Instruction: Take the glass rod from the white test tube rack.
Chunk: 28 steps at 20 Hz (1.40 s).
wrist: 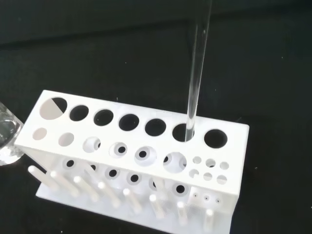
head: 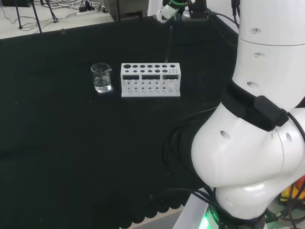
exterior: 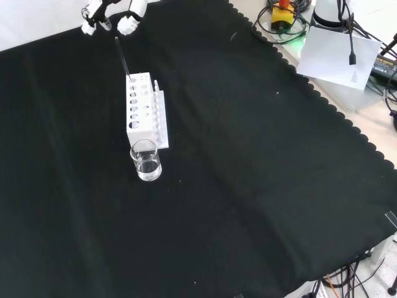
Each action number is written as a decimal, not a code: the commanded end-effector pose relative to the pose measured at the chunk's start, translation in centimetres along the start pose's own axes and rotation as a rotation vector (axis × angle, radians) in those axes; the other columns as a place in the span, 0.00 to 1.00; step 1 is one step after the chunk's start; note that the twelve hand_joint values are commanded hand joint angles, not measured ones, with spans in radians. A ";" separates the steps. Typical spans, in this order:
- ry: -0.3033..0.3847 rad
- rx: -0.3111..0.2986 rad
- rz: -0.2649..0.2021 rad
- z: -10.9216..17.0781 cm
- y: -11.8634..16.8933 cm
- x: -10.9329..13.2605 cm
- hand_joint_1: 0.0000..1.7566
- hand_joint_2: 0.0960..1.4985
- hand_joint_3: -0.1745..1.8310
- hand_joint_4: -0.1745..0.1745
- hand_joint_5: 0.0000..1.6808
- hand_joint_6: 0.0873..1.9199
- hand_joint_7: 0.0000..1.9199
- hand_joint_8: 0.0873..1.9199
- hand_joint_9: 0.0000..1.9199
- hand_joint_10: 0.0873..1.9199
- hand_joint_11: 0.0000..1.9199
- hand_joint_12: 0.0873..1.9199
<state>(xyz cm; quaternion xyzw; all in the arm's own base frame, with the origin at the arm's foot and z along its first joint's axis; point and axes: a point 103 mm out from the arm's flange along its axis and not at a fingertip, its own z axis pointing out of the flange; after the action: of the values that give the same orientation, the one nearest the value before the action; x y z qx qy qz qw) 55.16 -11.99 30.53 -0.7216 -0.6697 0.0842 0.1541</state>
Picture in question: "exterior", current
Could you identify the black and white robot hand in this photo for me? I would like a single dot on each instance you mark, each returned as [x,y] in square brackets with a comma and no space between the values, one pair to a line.
[128,25]

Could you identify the white test tube rack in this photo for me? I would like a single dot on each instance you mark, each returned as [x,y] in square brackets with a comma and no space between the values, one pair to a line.
[141,128]

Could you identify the small glass beaker with water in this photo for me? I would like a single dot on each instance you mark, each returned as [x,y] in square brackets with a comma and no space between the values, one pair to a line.
[149,170]

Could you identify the yellow stop button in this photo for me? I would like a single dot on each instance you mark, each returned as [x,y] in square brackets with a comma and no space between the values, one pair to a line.
[282,17]

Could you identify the black bench cloth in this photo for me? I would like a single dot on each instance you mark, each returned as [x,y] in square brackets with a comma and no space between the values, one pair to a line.
[232,170]

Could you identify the pale board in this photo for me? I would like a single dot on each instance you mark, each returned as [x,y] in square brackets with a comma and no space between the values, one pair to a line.
[335,56]

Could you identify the black power supply brick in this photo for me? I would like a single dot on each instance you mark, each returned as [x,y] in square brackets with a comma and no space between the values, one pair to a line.
[384,66]

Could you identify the black tripod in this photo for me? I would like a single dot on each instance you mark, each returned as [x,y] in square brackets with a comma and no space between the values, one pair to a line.
[391,102]

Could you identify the clear cloth clip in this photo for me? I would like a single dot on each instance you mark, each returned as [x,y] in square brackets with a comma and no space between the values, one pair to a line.
[391,218]

